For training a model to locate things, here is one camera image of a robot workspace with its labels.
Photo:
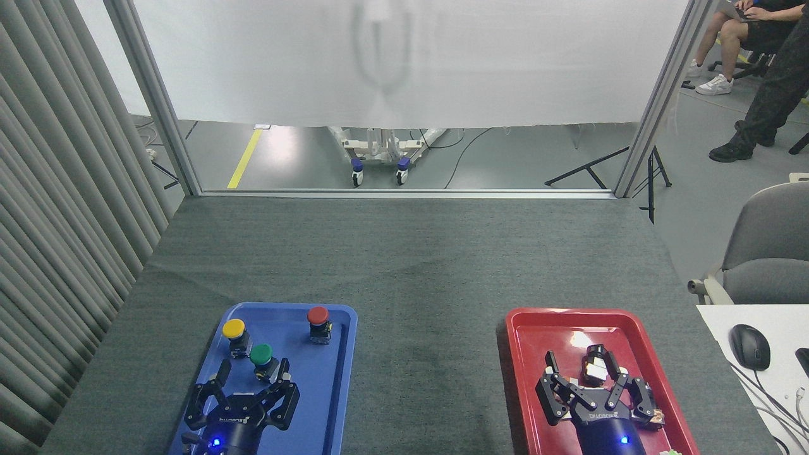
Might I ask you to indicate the black tripod stand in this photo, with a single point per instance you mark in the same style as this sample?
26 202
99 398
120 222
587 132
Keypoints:
591 165

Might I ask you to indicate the white hanging sheet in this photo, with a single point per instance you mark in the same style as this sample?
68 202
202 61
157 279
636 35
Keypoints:
411 63

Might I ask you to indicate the silver frame post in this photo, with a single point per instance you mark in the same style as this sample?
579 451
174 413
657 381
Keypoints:
155 95
663 95

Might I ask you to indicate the white stand on wheels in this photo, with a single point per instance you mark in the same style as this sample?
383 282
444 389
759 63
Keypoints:
379 148

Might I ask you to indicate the grey pleated curtain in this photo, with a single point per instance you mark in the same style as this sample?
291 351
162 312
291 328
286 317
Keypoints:
57 221

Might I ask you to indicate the standing person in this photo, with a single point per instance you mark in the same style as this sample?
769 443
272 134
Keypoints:
774 88

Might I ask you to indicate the red push button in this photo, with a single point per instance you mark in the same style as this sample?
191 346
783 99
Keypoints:
317 315

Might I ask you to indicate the green push button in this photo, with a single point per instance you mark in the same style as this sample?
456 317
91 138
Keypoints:
260 354

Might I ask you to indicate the black and white switch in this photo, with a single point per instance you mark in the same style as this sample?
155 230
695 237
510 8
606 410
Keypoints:
594 371

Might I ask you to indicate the silver frame rail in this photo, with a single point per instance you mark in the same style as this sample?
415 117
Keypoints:
404 193

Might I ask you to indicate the red plastic tray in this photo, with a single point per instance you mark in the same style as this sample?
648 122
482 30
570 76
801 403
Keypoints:
632 341

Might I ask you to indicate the yellow push button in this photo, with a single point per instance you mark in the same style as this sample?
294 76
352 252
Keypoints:
233 328

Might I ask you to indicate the white desk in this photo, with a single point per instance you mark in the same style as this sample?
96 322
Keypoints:
784 328

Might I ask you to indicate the grey upholstered chair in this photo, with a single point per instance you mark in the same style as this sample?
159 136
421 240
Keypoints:
768 246

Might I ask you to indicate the seated person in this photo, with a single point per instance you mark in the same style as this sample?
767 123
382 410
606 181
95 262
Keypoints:
733 31

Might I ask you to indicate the black office chair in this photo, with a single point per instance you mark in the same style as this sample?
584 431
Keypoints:
752 63

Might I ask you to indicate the black device on desk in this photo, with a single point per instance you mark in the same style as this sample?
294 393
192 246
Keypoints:
804 361

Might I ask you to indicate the black computer mouse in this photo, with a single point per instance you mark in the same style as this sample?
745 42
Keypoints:
749 346

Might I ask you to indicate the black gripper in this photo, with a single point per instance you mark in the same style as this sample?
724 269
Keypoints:
231 436
607 436

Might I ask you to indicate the yellow floor tape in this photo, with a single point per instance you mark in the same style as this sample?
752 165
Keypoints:
243 161

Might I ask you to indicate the blue plastic tray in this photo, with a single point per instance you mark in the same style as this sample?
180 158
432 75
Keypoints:
322 392

